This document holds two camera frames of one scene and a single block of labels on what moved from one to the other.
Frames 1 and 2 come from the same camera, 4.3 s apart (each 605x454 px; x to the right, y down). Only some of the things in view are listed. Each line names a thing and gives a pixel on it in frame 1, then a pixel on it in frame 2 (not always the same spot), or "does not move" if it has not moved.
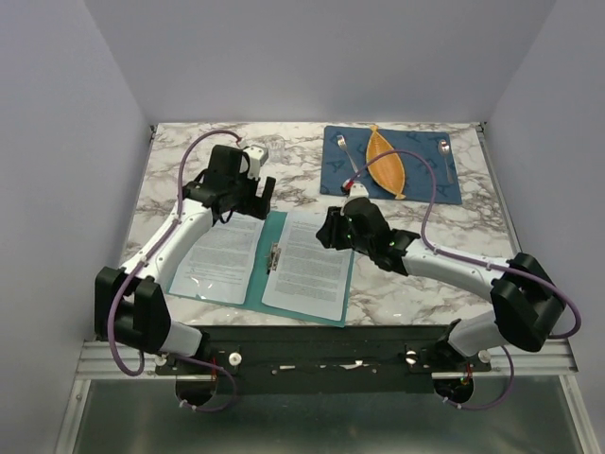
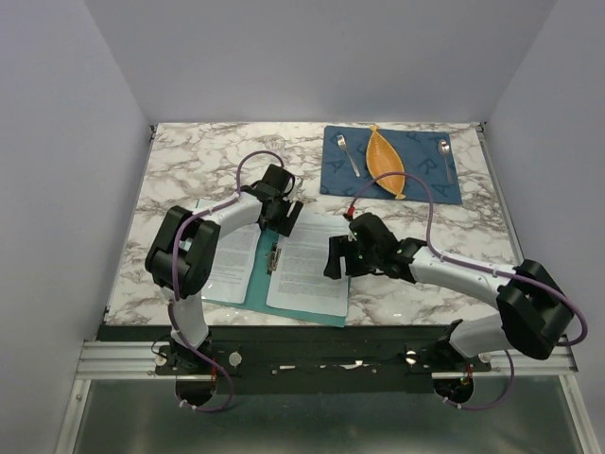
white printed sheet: [220, 264] does not move
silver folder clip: [275, 253] does not move
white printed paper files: [312, 278] does not move
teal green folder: [271, 233] does not move
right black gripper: [328, 234] -> [341, 246]
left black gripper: [253, 205] -> [285, 225]
